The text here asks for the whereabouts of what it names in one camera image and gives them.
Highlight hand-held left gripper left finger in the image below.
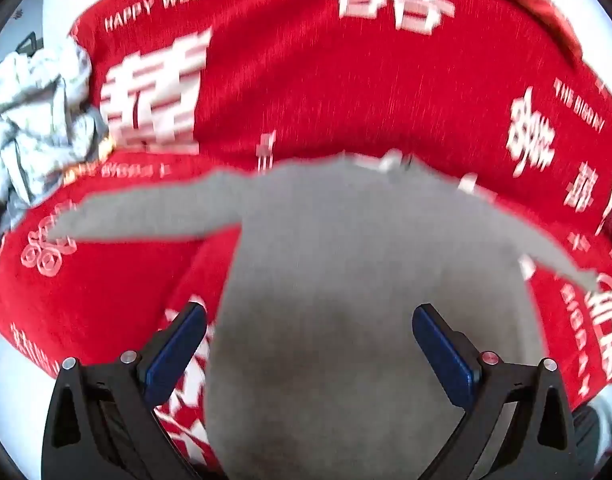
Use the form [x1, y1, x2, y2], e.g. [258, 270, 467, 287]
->
[42, 301, 228, 480]

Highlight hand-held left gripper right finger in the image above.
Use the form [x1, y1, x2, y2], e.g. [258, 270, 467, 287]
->
[412, 303, 580, 480]

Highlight grey knit sweater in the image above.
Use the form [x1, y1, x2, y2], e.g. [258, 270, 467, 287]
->
[46, 152, 599, 480]

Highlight pile of pale grey clothes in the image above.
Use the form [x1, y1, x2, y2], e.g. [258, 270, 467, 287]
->
[0, 39, 111, 281]

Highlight red printed blanket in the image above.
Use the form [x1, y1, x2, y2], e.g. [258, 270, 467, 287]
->
[0, 0, 612, 478]

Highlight black office chair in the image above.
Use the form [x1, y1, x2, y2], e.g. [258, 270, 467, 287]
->
[15, 31, 43, 57]

